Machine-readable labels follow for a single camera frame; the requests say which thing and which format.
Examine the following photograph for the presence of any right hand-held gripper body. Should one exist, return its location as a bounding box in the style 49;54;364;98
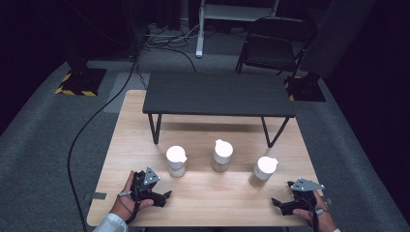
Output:
287;178;325;211

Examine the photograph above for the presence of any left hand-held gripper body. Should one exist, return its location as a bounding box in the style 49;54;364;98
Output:
130;165;162;207

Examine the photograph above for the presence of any white-lid jar of white powder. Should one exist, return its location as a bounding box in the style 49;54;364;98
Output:
165;145;188;178

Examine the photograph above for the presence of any white-lid jar of brown powder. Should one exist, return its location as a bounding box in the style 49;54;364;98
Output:
248;156;279;189

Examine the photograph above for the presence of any white-lid jar of beige powder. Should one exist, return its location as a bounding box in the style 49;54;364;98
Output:
211;138;234;173

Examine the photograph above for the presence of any black shelf with metal legs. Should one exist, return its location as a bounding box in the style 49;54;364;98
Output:
142;71;296;149

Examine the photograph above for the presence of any person's left hand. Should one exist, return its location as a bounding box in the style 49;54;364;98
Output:
110;170;155;221

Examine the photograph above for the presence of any person's right hand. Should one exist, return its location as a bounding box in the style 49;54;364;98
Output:
292;190;337;232

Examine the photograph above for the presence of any person's left white sleeve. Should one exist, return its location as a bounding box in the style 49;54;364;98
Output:
93;212;130;232

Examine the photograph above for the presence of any black base with hazard tape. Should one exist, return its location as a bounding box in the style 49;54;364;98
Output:
54;68;108;97
283;72;327;102

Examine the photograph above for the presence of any black folding chair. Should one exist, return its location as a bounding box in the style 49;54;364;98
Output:
235;16;318;76

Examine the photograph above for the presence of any grey cloth cover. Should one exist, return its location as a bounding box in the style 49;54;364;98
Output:
299;0;376;80

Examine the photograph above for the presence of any grey and black wrist strap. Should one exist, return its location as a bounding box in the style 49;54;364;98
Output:
307;196;330;232
116;189;143;225

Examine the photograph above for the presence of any long black floor cable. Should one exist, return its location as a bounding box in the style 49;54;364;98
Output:
67;54;138;232

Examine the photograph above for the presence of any bundle of floor cables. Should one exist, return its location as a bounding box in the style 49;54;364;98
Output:
141;23;201;73

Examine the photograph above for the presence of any white metal stand frame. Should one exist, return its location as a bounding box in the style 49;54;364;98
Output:
195;0;279;59

